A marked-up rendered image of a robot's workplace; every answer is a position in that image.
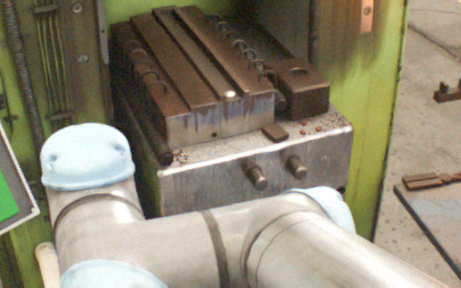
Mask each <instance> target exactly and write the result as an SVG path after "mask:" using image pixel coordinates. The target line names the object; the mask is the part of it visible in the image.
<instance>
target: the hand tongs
mask: <svg viewBox="0 0 461 288"><path fill-rule="evenodd" d="M402 181H403V184H404V185H405V187H406V189H407V190H408V191H417V190H425V189H426V188H434V187H441V186H442V184H449V183H451V181H461V171H458V172H454V173H451V174H449V173H447V172H441V173H440V174H439V175H438V176H437V174H436V173H435V172H433V173H424V174H415V175H406V176H402Z"/></svg>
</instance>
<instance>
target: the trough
mask: <svg viewBox="0 0 461 288"><path fill-rule="evenodd" d="M159 12H160V14H161V15H162V16H163V17H164V19H165V20H166V21H168V22H169V24H170V25H171V26H172V28H173V29H174V30H175V31H176V33H177V34H178V35H179V37H180V39H181V40H182V41H183V43H184V44H185V45H187V46H188V48H189V49H190V50H191V52H192V53H193V54H194V55H195V57H196V58H197V60H198V62H199V63H200V64H201V65H203V67H204V68H205V69H206V70H207V72H208V73H209V74H210V77H211V78H212V79H213V80H214V82H215V83H216V84H217V86H219V87H220V88H221V89H222V91H223V93H225V91H227V90H232V92H234V93H236V95H234V96H232V97H227V96H226V101H227V102H230V101H236V100H240V99H243V98H244V90H243V89H242V88H241V87H240V85H239V84H238V83H237V82H236V81H234V79H233V78H232V77H231V76H230V74H229V72H228V71H227V70H226V69H225V68H224V66H223V65H222V64H221V63H220V62H218V60H217V59H216V57H215V56H214V55H213V54H212V52H211V51H210V50H209V49H208V48H207V46H206V45H205V44H204V43H202V42H201V40H200V39H199V38H198V36H197V35H196V33H195V32H194V31H193V30H192V29H191V28H190V26H189V25H188V24H187V23H185V22H184V20H183V19H182V18H181V17H180V16H179V14H178V13H177V12H176V11H175V10H174V9H169V10H162V11H159Z"/></svg>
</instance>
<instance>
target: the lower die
mask: <svg viewBox="0 0 461 288"><path fill-rule="evenodd" d="M169 9H174V10H175V11H176V12H177V13H178V14H179V16H180V17H181V18H182V19H183V20H184V22H185V23H187V24H188V25H189V26H190V28H191V29H192V30H193V31H194V32H195V33H196V35H197V36H198V38H199V39H200V40H201V42H202V43H204V44H205V45H206V46H207V48H208V49H209V50H210V51H211V52H212V54H213V55H214V56H215V57H216V59H217V60H218V62H220V63H221V64H222V65H223V66H224V68H225V69H226V70H227V71H228V72H229V74H230V76H231V77H232V78H233V79H234V81H236V82H237V83H238V84H239V85H240V87H241V88H242V89H243V90H244V98H243V99H240V100H236V101H230V102H227V101H226V95H225V94H224V93H223V91H222V89H221V88H220V87H219V86H217V84H216V83H215V82H214V80H213V79H212V78H211V77H210V74H209V73H208V72H207V70H206V69H205V68H204V67H203V65H201V64H200V63H199V62H198V60H197V58H196V57H195V55H194V54H193V53H192V52H191V50H190V49H189V48H188V46H187V45H185V44H184V43H183V41H182V40H181V39H180V37H179V35H178V34H177V33H176V31H175V30H174V29H173V28H172V26H171V25H170V24H169V22H168V21H166V20H165V19H164V17H163V16H162V15H161V14H160V12H159V11H162V10H169ZM205 18H207V16H205V15H204V14H203V12H202V11H201V10H200V9H199V8H198V7H197V6H196V5H192V6H185V7H179V8H177V7H176V5H172V6H166V7H159V8H153V9H152V13H147V14H140V15H134V16H130V20H129V21H123V22H122V23H124V22H125V24H126V23H127V24H128V26H129V28H130V31H131V32H132V33H133V34H134V35H135V40H137V41H138V42H139V43H140V45H141V49H143V50H144V51H145V52H146V55H147V59H148V60H150V61H151V62H152V65H154V66H153V69H155V70H157V71H158V72H159V73H160V78H161V81H163V82H164V83H165V84H166V85H167V90H168V93H167V94H166V95H164V87H163V85H161V84H157V85H153V86H152V87H151V88H150V102H151V115H152V116H153V120H154V122H156V124H157V126H158V128H159V130H160V131H161V133H162V135H163V137H164V138H165V141H166V143H167V145H168V147H169V148H171V149H175V148H179V147H184V146H189V145H194V144H198V143H204V142H208V141H213V140H217V138H222V137H227V136H231V135H237V134H241V133H246V132H250V131H255V130H260V129H262V127H264V126H267V124H270V123H273V117H274V89H273V87H272V86H271V85H270V84H269V82H268V81H267V80H266V79H265V78H264V77H262V78H261V82H258V81H256V80H258V78H257V77H259V75H260V73H258V72H257V70H256V68H255V67H254V66H253V65H252V66H251V69H250V70H247V66H248V64H249V63H250V62H249V61H248V60H247V59H246V58H245V57H244V56H242V58H241V60H237V57H238V55H240V54H239V52H241V51H239V50H238V49H237V48H236V47H235V46H234V45H233V46H232V50H229V45H230V44H231V42H230V40H229V39H228V38H227V37H226V36H225V38H224V41H220V37H221V35H222V32H221V31H220V30H219V29H218V28H217V27H216V29H215V31H212V29H213V26H214V25H215V24H214V23H213V22H212V21H211V20H210V19H209V21H208V24H206V23H204V21H206V19H205ZM141 59H144V57H143V53H142V52H135V53H132V55H131V57H130V62H131V73H132V81H133V83H134V78H133V65H134V63H136V62H137V61H139V60H141ZM148 69H150V66H149V64H148V63H146V62H143V63H140V64H139V65H138V67H137V75H138V87H139V91H140V96H141V88H140V77H141V74H142V73H143V72H144V71H145V70H148ZM153 81H157V75H156V73H152V72H150V73H147V74H146V76H145V77H144V79H143V84H144V97H145V103H146V106H147V95H146V89H147V86H148V85H149V84H150V83H151V82H153ZM214 132H215V133H216V136H215V137H212V136H211V134H212V133H214Z"/></svg>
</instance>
